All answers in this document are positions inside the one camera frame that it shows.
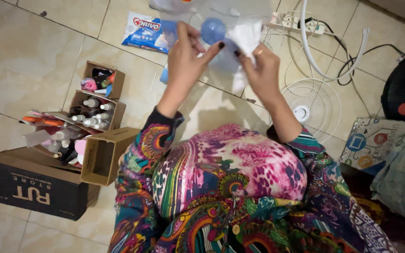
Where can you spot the small cardboard box of cosmetics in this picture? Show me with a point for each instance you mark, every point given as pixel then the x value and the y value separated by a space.
pixel 116 84

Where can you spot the white wet wipe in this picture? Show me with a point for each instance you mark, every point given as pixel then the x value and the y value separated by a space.
pixel 246 35

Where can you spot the black cardboard box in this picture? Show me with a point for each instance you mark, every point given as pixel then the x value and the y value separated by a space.
pixel 30 186

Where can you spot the cardboard box of mixed toiletries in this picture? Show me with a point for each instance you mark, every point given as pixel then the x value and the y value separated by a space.
pixel 60 142

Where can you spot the thin white stick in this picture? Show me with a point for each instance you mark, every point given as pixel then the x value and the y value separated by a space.
pixel 153 82

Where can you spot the person's right hand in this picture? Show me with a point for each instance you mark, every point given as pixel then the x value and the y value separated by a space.
pixel 264 75

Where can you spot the white power strip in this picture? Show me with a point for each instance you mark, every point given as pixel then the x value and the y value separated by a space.
pixel 294 24

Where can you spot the blue and white wipes packet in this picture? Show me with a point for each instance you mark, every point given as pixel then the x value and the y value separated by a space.
pixel 145 32

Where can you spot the black appliance with red dot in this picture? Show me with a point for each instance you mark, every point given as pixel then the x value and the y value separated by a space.
pixel 404 88

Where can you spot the empty brown cardboard box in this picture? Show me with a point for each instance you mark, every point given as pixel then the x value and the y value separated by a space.
pixel 98 163

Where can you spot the transparent blue fan blade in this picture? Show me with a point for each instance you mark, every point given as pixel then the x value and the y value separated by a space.
pixel 213 31

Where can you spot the person's colourful patterned dress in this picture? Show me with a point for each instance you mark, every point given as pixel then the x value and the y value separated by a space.
pixel 223 196

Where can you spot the printed white cardboard box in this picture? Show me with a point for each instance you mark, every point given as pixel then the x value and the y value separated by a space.
pixel 369 144

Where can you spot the cardboard box of white bottles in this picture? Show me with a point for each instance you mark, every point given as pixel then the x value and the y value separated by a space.
pixel 95 114

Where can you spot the person's left hand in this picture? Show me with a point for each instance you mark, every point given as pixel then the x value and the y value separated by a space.
pixel 185 66

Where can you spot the pale printed plastic bag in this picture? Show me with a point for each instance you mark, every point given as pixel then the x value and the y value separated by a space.
pixel 404 175

